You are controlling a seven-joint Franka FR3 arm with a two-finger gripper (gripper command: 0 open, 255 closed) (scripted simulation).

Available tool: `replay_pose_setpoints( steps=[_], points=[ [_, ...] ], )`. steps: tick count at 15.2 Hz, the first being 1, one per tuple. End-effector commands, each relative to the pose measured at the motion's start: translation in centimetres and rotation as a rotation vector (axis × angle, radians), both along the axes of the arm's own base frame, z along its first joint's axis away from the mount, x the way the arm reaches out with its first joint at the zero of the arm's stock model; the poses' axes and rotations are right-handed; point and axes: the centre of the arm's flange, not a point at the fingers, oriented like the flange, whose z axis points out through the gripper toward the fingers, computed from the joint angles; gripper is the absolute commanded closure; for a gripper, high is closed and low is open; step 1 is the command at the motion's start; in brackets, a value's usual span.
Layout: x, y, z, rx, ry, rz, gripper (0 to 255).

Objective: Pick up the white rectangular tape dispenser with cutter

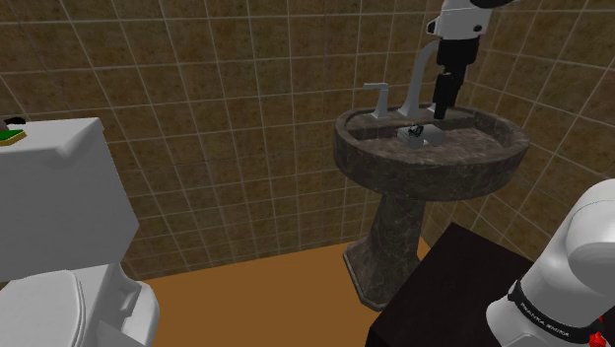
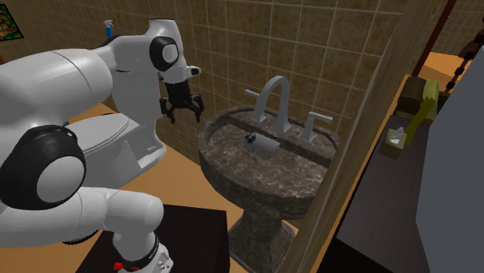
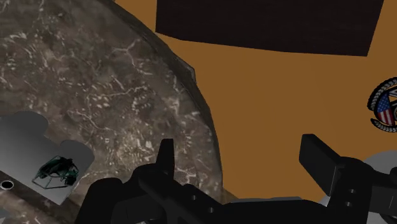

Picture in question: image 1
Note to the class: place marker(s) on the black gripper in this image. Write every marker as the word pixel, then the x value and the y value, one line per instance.
pixel 457 52

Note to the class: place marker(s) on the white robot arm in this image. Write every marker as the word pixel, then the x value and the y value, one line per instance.
pixel 557 269

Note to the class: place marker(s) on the grey curved faucet spout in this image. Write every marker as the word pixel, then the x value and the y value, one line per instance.
pixel 417 79

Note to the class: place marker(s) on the grey block with black top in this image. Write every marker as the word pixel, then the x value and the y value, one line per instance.
pixel 417 138

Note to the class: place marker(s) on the dark robot stand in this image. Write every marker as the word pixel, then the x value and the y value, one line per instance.
pixel 447 293

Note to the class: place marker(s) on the white toilet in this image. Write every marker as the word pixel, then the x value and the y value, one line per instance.
pixel 57 202

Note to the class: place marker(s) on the small black curved thing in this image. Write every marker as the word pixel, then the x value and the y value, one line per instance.
pixel 15 120

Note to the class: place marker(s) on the green flat pad yellow edge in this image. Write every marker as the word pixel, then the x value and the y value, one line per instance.
pixel 10 137

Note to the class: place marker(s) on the dark marble pedestal sink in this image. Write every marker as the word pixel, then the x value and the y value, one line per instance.
pixel 423 168

